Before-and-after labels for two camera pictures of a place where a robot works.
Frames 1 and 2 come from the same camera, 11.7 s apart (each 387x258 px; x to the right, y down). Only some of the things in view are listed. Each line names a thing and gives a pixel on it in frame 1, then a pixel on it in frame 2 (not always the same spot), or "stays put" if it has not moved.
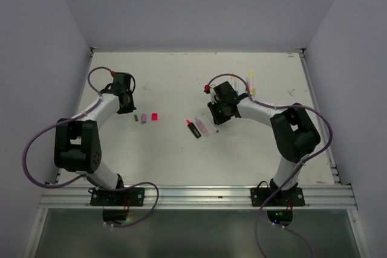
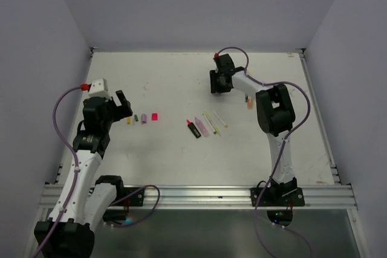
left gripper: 130,107 → 121,111
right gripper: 217,119 → 214,86
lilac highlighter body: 202,127 stays put
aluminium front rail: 78,197 stays put
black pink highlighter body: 194,129 stays put
